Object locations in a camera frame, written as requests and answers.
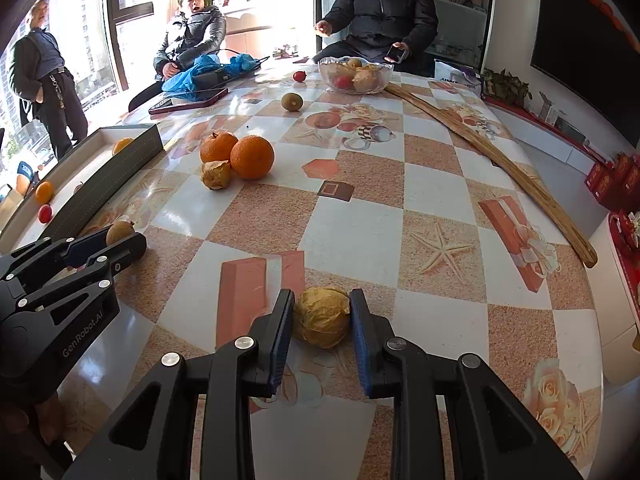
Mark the grey tray with white inside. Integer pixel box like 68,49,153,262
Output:
0,124,165,256

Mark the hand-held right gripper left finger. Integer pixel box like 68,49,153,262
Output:
62,288,296,480

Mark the long wooden stick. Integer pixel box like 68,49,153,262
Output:
384,82,599,269

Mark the red white round box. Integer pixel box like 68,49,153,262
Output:
585,210,640,351

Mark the printed checkered tablecloth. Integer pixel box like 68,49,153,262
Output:
0,62,603,480

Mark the black pouch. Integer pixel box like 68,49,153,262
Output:
192,67,233,90

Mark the red-cased phone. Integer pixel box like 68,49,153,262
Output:
148,87,230,115

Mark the clear glass bowl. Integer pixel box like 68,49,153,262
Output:
318,56,395,95

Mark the white paper bag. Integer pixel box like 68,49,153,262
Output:
434,59,485,98

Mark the orange with leafy calyx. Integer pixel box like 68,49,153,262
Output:
200,130,240,165

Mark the blue plastic bag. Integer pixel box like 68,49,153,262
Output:
162,53,261,93

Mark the black television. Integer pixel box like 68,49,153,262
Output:
530,0,640,148

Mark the red gift box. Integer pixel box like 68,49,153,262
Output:
584,160,617,198
612,152,640,208

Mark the husked groundcherry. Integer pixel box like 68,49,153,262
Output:
201,160,233,191
352,67,388,93
291,286,352,350

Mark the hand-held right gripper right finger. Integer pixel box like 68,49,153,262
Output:
348,288,583,480

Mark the white low cabinet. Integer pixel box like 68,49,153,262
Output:
482,95,608,173

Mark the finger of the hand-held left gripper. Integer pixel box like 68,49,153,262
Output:
0,227,111,286
0,232,148,333

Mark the person's left hand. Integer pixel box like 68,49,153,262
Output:
0,394,67,463

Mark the smooth round orange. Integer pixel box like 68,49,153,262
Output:
230,135,276,181

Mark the green potted plant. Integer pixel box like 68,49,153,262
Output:
482,67,533,108

